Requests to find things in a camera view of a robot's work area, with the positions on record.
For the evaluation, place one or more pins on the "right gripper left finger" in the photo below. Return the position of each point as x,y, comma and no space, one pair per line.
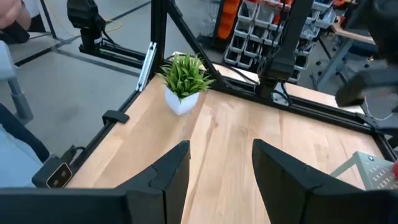
161,193

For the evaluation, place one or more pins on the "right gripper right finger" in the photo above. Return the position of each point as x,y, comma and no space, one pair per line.
280,186

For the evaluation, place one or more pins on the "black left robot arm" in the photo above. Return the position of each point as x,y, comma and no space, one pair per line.
289,46

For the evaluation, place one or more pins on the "neighbouring rig black robot arm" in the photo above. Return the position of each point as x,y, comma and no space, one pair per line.
84,15

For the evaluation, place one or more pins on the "wooden workbench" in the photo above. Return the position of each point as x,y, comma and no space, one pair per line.
348,34

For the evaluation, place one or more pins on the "pale green perforated metal shelf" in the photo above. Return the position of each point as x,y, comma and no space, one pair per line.
373,169

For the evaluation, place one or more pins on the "green plant in white pot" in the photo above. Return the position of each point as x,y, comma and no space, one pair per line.
182,104

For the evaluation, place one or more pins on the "light blue office chair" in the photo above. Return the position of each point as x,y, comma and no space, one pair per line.
15,161

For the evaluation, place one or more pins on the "grey chair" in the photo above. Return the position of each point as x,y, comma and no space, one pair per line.
18,99

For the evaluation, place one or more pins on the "person's hand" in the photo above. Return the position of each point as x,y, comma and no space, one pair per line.
12,12

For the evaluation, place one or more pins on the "black frame clamp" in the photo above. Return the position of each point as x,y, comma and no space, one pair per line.
115,116

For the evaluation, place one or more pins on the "black table-level camera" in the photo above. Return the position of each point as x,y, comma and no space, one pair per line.
59,175

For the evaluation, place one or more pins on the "silver frame bracket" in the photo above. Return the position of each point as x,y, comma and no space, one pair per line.
146,67

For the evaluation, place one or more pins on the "neighbouring rig black frame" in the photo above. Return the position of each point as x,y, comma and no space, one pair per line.
118,56

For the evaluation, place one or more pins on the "black aluminium table frame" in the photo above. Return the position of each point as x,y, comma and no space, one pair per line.
161,31

